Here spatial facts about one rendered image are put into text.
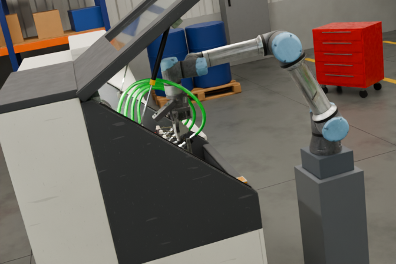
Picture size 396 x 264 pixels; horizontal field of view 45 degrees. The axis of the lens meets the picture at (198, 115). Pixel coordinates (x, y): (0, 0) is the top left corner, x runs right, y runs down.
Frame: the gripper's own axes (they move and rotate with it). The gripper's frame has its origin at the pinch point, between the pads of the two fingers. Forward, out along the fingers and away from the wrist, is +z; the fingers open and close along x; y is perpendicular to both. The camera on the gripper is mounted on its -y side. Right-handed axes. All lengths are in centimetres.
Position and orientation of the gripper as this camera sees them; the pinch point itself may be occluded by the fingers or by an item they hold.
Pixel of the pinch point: (177, 138)
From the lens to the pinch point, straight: 212.7
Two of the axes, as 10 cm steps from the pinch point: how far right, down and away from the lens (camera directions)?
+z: 1.6, 9.4, 2.9
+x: -2.6, -2.4, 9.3
